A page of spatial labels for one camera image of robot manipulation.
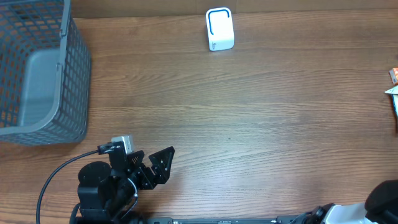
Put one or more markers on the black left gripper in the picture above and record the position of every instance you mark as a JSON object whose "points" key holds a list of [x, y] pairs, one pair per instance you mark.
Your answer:
{"points": [[162, 173]]}

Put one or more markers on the orange blue snack bag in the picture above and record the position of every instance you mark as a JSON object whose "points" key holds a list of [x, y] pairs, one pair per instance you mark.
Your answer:
{"points": [[395, 104]]}

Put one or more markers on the small orange snack packet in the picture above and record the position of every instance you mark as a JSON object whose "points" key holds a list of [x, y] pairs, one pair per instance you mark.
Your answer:
{"points": [[394, 75]]}

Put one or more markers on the white conditioner tube gold cap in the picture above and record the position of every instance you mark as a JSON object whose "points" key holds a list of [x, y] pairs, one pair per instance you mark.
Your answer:
{"points": [[392, 91]]}

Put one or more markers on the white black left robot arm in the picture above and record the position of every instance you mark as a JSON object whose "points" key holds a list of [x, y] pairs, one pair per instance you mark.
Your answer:
{"points": [[108, 192]]}

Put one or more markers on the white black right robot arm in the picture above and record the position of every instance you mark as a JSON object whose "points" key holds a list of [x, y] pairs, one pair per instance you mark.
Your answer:
{"points": [[380, 207]]}

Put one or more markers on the white barcode scanner stand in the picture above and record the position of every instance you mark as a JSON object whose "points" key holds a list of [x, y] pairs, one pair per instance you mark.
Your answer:
{"points": [[219, 24]]}

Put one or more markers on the grey plastic mesh basket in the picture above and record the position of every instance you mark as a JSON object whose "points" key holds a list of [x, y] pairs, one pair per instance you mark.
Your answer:
{"points": [[45, 74]]}

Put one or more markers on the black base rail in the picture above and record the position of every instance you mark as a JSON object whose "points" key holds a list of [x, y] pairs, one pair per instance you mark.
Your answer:
{"points": [[298, 219]]}

